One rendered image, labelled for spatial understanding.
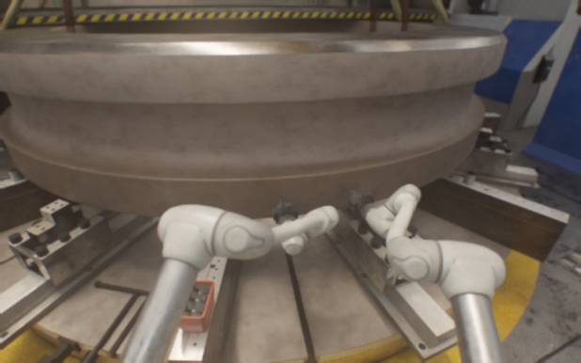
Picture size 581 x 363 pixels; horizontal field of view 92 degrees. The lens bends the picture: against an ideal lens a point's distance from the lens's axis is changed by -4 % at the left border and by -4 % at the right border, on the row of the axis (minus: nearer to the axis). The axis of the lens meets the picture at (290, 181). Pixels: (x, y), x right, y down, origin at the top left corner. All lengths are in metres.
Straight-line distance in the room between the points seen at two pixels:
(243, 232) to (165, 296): 0.25
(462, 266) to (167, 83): 1.33
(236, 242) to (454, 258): 0.62
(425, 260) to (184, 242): 0.66
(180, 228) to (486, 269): 0.86
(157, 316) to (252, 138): 1.05
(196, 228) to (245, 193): 0.80
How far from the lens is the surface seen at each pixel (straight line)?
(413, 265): 0.92
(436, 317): 1.92
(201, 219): 0.85
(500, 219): 2.77
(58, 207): 2.32
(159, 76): 1.49
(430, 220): 2.86
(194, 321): 1.39
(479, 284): 0.98
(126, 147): 1.90
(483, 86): 6.90
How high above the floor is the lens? 1.89
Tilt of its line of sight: 30 degrees down
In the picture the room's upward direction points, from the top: straight up
